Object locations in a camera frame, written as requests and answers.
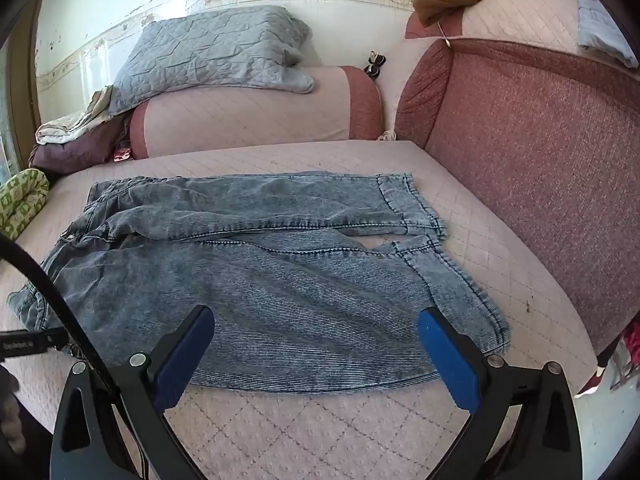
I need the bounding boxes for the green patterned cloth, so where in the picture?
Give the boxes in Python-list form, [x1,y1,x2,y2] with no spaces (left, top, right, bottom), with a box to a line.
[0,169,51,241]

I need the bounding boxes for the pink bolster pillow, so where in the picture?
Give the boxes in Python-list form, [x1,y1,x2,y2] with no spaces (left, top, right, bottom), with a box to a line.
[129,65,385,160]

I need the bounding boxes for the blue denim pants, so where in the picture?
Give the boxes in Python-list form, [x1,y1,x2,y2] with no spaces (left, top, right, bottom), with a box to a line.
[7,171,512,395]

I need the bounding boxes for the person's left forearm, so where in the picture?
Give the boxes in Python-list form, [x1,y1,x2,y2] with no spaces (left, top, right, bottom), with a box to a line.
[0,365,27,463]

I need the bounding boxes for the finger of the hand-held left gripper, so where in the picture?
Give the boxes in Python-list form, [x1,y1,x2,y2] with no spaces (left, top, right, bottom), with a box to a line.
[32,326,69,355]

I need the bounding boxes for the white folded cloth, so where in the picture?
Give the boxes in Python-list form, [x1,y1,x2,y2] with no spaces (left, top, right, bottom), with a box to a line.
[35,86,118,145]

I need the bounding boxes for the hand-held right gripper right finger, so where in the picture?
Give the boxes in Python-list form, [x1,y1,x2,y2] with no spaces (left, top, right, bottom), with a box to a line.
[417,306,583,480]

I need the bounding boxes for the pink quilted sofa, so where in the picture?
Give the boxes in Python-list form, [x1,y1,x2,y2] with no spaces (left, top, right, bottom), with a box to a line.
[0,0,640,480]

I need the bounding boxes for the maroon cloth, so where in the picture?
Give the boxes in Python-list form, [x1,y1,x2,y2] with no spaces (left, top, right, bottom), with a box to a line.
[29,116,133,176]

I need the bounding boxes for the light blue folded cloth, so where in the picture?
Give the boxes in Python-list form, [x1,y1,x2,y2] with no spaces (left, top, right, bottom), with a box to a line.
[576,0,640,68]

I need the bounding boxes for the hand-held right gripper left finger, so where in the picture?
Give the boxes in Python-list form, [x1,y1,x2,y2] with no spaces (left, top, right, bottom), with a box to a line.
[50,305,216,480]

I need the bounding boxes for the black cable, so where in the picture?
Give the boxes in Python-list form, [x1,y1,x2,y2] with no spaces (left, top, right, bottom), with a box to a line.
[0,234,123,398]

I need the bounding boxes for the grey quilted blanket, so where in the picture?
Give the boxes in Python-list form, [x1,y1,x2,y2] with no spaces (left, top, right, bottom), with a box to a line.
[107,5,316,116]

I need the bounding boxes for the black and white hair clip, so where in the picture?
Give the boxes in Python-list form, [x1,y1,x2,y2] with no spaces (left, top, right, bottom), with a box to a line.
[366,50,388,80]

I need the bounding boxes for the wooden door frame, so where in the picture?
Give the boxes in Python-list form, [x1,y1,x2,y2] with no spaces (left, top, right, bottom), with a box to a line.
[0,0,46,173]

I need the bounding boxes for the red sofa back cushion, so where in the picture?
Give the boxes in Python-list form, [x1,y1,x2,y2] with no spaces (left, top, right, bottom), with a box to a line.
[394,37,640,357]

